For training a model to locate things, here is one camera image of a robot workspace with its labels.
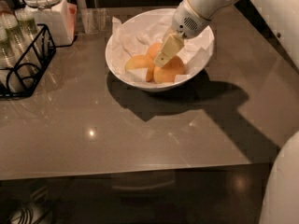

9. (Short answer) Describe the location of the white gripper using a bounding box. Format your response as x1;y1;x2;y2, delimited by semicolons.
154;0;212;67

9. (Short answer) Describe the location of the orange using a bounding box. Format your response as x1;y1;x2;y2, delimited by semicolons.
125;55;154;82
153;56;185;84
147;42;162;60

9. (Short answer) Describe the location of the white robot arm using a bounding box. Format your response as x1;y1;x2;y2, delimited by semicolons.
154;0;299;224

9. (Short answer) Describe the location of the white ceramic bowl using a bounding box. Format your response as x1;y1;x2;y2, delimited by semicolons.
105;7;216;93

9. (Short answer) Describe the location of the white paper liner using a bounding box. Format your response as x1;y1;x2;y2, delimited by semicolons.
110;7;215;84

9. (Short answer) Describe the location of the clear drinking glass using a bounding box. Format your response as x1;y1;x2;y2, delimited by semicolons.
81;8;109;34

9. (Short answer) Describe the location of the white lidded ceramic jar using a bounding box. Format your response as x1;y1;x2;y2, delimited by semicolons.
24;0;77;47

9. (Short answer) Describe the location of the clear plastic cup stack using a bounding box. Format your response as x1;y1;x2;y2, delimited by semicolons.
0;13;24;68

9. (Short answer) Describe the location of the black wire cup rack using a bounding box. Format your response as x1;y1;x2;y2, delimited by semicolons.
0;23;58;98

